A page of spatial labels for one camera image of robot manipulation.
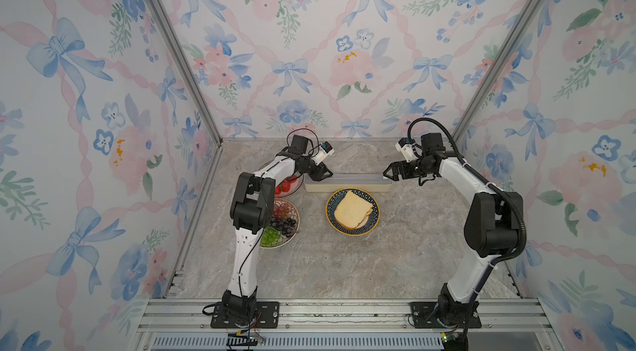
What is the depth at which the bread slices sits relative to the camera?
0.92 m

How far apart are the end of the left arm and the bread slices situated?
123 mm

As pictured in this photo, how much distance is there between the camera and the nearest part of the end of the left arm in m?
0.87
